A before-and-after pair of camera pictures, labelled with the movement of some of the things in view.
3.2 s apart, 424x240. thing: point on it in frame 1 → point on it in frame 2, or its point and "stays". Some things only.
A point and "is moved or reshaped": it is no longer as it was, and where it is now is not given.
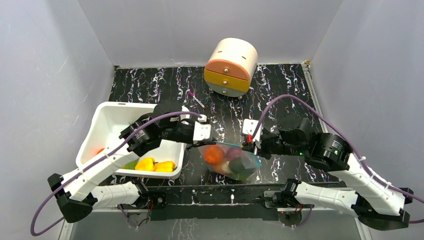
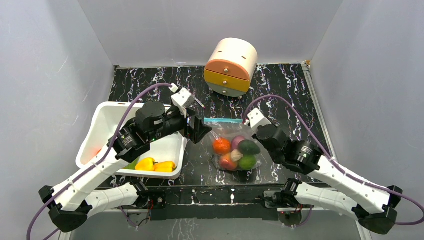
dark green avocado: x=237 y=167 is moved or reshaped
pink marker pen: x=195 y=98 stays
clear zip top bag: x=230 y=161 is moved or reshaped
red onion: x=232 y=152 → x=235 y=141
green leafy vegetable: x=130 y=165 stays
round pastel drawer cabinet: x=232 y=65 stays
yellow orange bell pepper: x=164 y=166 stays
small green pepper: x=243 y=175 → x=247 y=162
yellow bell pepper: x=146 y=164 stays
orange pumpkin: x=213 y=155 → x=221 y=146
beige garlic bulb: x=225 y=168 → x=236 y=155
